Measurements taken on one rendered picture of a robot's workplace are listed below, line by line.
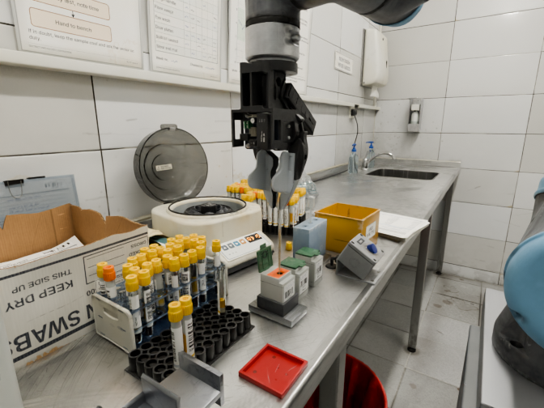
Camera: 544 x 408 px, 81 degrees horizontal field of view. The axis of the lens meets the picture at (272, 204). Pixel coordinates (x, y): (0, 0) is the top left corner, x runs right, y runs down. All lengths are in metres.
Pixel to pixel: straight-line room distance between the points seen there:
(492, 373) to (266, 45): 0.48
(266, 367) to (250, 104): 0.36
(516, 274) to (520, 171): 2.56
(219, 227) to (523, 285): 0.58
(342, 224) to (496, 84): 2.17
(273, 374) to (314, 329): 0.12
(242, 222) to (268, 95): 0.41
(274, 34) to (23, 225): 0.62
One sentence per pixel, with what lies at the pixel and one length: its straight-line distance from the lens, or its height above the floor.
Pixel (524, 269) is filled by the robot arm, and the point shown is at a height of 1.09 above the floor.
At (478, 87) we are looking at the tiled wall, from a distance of 2.85.
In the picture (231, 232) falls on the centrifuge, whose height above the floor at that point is 0.95.
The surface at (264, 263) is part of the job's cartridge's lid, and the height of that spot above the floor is 0.96.
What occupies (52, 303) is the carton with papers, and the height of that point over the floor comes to 0.95.
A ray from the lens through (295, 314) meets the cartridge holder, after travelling 0.57.
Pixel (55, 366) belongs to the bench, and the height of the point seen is 0.88.
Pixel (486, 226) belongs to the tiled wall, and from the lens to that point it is 2.93.
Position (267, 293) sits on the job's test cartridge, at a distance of 0.57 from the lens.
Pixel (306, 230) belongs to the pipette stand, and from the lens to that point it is 0.71.
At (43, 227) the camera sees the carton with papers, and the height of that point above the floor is 0.99.
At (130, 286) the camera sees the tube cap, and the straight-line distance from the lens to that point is 0.50.
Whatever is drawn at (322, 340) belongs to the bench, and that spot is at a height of 0.88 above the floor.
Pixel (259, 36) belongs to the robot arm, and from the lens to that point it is 0.47.
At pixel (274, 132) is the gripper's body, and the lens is 0.44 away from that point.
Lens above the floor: 1.20
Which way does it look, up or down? 14 degrees down
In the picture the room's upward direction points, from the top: straight up
